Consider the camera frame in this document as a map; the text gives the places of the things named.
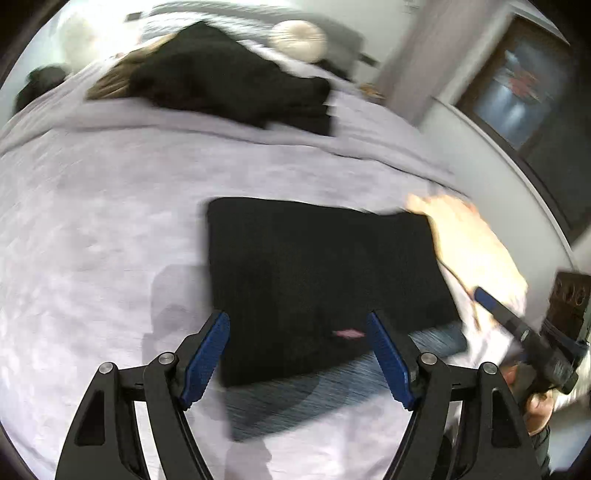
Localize white pillow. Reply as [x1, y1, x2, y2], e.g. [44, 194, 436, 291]
[57, 9, 101, 71]

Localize grey curtain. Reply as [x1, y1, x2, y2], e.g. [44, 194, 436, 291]
[374, 0, 514, 126]

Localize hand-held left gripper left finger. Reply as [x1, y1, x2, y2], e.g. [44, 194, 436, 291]
[54, 310, 230, 480]

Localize dark framed wall picture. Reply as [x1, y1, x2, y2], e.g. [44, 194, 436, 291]
[455, 13, 591, 241]

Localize black pants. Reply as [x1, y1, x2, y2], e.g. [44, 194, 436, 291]
[205, 196, 481, 389]

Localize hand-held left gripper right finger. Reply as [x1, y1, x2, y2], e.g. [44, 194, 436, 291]
[366, 310, 542, 480]

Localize pile of black clothes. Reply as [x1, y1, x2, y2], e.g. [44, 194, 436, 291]
[128, 21, 337, 137]

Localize dark cloth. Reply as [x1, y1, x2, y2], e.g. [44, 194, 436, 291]
[14, 66, 71, 114]

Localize blurred bare limb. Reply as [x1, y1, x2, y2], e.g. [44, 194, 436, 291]
[405, 193, 530, 319]

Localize person's right hand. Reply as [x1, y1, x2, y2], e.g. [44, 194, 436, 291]
[502, 364, 556, 435]

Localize bed with lilac sheet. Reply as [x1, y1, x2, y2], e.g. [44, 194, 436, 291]
[0, 9, 532, 480]

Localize blue denim jeans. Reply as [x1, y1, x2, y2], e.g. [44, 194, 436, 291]
[225, 320, 470, 445]

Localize round cream cushion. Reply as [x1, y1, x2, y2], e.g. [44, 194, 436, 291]
[270, 20, 329, 64]

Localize brown garment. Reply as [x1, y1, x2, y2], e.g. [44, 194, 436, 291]
[85, 39, 172, 103]

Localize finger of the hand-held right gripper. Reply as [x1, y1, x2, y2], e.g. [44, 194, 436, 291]
[475, 286, 532, 340]

